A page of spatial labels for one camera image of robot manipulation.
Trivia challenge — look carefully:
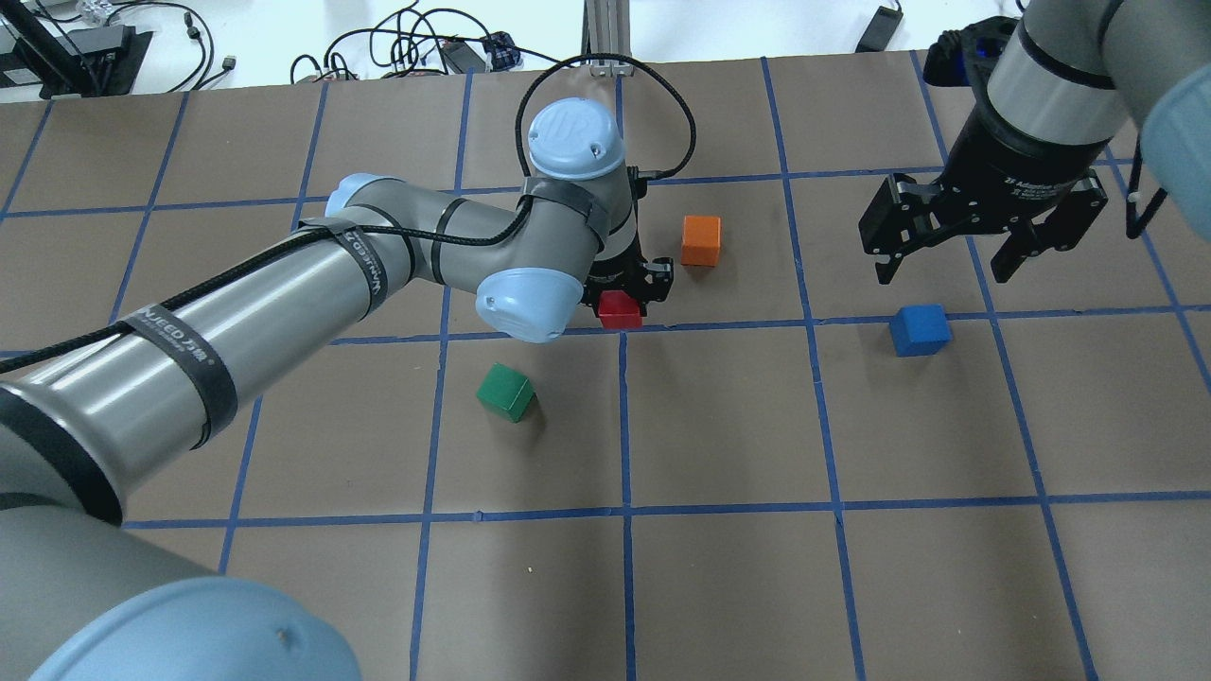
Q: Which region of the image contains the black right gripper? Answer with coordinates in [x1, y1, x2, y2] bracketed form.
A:
[859, 102, 1108, 286]

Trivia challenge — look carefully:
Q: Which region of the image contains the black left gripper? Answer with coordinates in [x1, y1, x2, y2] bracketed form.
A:
[581, 221, 675, 316]

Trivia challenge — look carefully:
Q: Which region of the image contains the red wooden block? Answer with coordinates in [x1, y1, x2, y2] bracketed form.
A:
[596, 288, 643, 330]

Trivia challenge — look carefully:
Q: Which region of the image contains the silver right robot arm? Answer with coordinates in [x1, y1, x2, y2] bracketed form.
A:
[859, 1, 1210, 285]

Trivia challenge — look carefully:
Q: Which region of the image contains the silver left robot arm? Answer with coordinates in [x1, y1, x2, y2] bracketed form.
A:
[1, 96, 675, 680]

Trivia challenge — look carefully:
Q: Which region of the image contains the orange wooden block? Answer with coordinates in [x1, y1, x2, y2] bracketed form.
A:
[681, 214, 723, 268]

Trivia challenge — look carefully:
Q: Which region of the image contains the blue wooden block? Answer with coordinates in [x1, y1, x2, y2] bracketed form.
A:
[889, 305, 954, 357]

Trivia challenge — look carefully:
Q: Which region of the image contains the green wooden block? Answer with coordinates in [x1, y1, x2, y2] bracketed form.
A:
[476, 364, 535, 424]

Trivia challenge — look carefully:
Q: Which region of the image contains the black power adapter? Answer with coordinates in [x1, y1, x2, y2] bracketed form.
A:
[853, 6, 903, 53]

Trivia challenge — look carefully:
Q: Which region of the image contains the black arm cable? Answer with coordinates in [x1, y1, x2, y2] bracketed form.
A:
[0, 55, 698, 374]

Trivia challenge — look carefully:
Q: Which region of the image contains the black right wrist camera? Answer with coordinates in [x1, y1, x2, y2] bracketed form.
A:
[922, 16, 1020, 88]

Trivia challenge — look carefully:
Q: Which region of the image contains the aluminium frame post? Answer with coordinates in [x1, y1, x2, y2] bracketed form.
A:
[581, 0, 633, 79]

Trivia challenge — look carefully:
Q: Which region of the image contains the black cable bundle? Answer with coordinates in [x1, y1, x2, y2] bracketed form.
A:
[289, 2, 578, 86]

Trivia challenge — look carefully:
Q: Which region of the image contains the black camera stand base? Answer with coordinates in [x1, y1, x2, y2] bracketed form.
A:
[1, 1, 154, 99]

